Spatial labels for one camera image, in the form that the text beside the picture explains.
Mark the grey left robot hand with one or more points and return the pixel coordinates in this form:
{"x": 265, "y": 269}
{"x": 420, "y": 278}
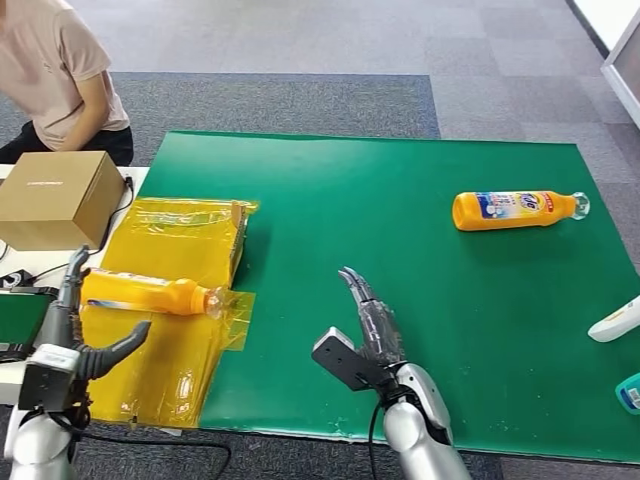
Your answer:
{"x": 63, "y": 318}

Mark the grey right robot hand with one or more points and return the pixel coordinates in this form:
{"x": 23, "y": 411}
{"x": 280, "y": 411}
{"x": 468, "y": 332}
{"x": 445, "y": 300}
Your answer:
{"x": 380, "y": 331}

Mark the orange Tide detergent bottle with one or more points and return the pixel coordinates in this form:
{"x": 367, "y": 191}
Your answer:
{"x": 140, "y": 295}

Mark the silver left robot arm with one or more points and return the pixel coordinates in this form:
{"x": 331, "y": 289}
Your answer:
{"x": 38, "y": 447}

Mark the person's left forearm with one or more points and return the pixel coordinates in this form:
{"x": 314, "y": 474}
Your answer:
{"x": 87, "y": 112}

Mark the orange detergent bottle blue label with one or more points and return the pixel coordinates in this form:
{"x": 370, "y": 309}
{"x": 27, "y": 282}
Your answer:
{"x": 510, "y": 210}

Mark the white plastic bottle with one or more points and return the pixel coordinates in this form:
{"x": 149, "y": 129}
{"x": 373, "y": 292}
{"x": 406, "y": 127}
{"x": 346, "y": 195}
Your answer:
{"x": 615, "y": 321}

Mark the green belt conveyor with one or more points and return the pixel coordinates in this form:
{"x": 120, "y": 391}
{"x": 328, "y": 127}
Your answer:
{"x": 20, "y": 318}

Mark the green table mat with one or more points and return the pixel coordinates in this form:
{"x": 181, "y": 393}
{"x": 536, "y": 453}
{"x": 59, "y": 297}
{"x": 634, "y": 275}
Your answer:
{"x": 360, "y": 265}

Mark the small black device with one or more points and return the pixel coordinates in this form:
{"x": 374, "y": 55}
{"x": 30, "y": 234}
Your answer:
{"x": 15, "y": 278}

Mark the brown cardboard box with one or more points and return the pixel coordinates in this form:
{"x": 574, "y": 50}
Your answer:
{"x": 50, "y": 199}

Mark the yellow film covered cardboard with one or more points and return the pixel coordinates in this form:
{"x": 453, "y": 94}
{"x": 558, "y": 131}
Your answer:
{"x": 170, "y": 371}

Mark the person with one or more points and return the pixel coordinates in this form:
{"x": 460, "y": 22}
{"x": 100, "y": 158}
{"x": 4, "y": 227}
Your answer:
{"x": 50, "y": 73}

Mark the teal plastic container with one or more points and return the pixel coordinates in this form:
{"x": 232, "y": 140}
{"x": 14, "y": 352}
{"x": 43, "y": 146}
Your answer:
{"x": 630, "y": 395}

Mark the white framed panel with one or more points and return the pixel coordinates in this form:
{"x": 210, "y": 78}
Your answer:
{"x": 623, "y": 73}

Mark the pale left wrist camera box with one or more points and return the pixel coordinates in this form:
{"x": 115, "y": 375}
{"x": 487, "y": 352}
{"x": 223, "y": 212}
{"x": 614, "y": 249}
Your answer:
{"x": 47, "y": 378}

